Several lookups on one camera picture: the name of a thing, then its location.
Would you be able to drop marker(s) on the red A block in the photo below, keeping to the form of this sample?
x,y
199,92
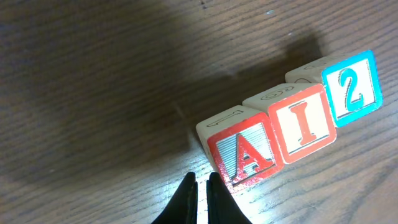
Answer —
x,y
241,146

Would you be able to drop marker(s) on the red I block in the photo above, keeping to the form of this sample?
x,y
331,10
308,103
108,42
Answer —
x,y
300,115

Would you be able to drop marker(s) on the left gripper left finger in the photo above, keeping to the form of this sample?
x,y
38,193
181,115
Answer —
x,y
182,207

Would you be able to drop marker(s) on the blue 2 block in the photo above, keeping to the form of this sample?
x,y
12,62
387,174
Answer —
x,y
351,82

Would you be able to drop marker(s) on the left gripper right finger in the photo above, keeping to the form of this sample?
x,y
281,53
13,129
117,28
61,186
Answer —
x,y
222,208

